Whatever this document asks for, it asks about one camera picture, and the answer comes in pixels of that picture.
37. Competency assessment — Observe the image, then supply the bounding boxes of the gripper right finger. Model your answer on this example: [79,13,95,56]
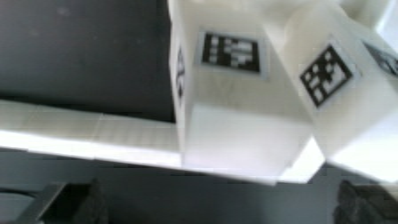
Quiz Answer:
[334,180,398,224]

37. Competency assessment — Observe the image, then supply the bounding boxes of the white U-shaped fence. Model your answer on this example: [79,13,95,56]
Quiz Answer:
[0,100,325,185]

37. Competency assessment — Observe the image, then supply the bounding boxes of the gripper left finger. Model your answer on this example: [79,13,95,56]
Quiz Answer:
[10,178,110,224]

